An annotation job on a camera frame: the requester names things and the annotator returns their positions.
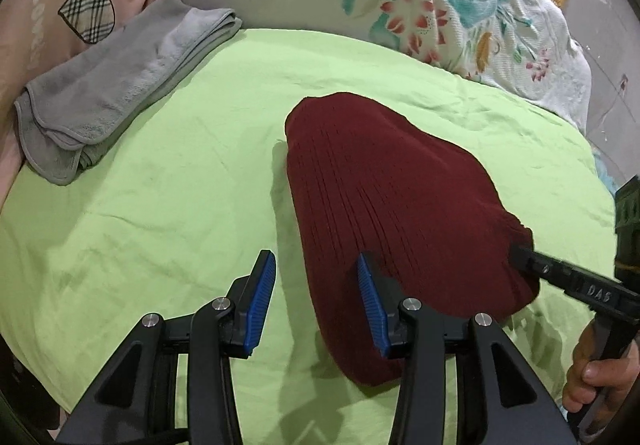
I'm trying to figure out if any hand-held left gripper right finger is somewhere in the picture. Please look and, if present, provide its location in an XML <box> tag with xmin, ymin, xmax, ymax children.
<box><xmin>356</xmin><ymin>252</ymin><xmax>576</xmax><ymax>445</ymax></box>

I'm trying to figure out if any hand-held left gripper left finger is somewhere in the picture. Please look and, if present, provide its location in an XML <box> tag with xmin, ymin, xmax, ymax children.
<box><xmin>55</xmin><ymin>249</ymin><xmax>277</xmax><ymax>445</ymax></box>

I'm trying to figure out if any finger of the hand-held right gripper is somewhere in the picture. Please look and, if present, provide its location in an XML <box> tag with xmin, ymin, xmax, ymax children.
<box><xmin>510</xmin><ymin>245</ymin><xmax>568</xmax><ymax>291</ymax></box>

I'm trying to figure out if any maroon knit sweater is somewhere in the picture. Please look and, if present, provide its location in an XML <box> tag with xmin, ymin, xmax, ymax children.
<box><xmin>285</xmin><ymin>92</ymin><xmax>542</xmax><ymax>387</ymax></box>

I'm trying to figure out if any person's right hand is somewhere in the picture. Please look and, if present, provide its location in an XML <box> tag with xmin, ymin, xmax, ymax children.
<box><xmin>562</xmin><ymin>324</ymin><xmax>640</xmax><ymax>422</ymax></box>

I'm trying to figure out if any green bed sheet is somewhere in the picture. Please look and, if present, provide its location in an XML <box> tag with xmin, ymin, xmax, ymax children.
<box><xmin>0</xmin><ymin>28</ymin><xmax>619</xmax><ymax>445</ymax></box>

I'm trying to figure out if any grey folded towel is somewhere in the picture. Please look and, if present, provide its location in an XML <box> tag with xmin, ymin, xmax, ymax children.
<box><xmin>14</xmin><ymin>0</ymin><xmax>244</xmax><ymax>186</ymax></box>

